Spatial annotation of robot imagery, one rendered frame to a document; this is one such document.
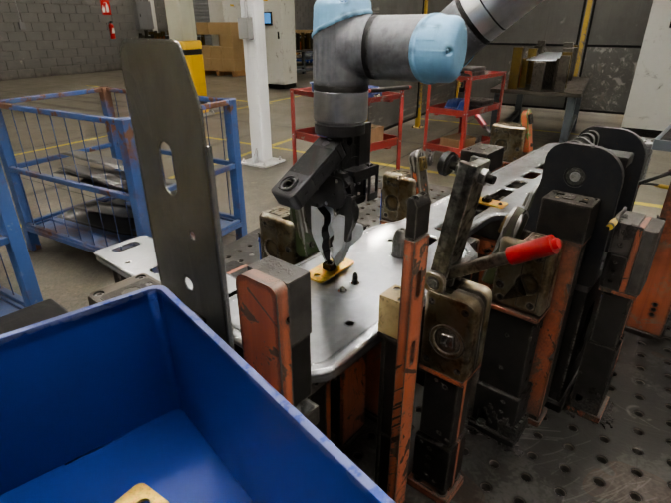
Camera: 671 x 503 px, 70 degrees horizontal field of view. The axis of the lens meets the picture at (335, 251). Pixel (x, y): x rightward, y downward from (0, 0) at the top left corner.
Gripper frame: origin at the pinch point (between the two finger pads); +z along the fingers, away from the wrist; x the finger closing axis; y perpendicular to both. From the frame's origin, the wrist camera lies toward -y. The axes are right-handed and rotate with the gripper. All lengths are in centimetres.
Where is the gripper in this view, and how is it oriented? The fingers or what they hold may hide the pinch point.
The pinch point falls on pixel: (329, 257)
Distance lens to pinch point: 73.3
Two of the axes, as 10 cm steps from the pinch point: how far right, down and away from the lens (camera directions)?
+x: -7.7, -2.8, 5.8
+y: 6.4, -3.2, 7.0
